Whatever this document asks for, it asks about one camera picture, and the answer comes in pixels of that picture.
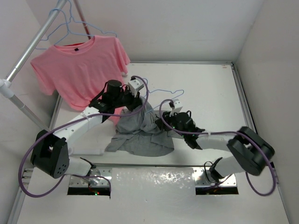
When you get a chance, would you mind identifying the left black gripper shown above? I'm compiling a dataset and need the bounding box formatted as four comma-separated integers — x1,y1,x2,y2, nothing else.
112,86,142,112

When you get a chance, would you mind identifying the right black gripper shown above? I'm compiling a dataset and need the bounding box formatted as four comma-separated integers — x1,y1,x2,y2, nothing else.
155,109,187,138

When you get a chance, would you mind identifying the grey t shirt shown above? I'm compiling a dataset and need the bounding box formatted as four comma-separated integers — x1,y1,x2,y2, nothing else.
105,103,174,157

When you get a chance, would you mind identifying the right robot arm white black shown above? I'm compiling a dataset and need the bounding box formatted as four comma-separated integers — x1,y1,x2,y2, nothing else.
155,111,275,182

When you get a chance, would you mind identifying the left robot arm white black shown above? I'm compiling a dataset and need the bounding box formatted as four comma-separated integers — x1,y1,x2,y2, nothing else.
30,78,144,179

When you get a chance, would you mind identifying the pink t shirt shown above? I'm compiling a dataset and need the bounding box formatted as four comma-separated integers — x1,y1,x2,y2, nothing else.
30,35,130,112

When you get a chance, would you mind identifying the silver clothes rack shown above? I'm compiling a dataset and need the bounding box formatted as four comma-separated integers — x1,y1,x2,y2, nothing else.
0,0,105,156

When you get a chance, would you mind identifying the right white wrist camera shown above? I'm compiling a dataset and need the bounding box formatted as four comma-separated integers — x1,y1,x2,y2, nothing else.
169,99,183,116

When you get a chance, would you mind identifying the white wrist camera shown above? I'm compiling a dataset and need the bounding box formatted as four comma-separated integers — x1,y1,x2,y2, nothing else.
128,79,144,97
169,99,183,116

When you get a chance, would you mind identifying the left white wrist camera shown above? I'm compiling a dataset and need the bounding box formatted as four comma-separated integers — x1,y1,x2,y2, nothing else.
128,79,144,97

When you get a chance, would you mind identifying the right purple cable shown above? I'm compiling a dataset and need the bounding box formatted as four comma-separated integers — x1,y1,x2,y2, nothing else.
159,99,276,196

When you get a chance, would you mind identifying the purple cable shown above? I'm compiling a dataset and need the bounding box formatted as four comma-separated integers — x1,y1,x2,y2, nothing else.
18,76,150,198
159,99,276,196

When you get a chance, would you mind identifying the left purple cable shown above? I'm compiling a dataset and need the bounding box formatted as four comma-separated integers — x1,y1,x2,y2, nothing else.
18,76,150,198

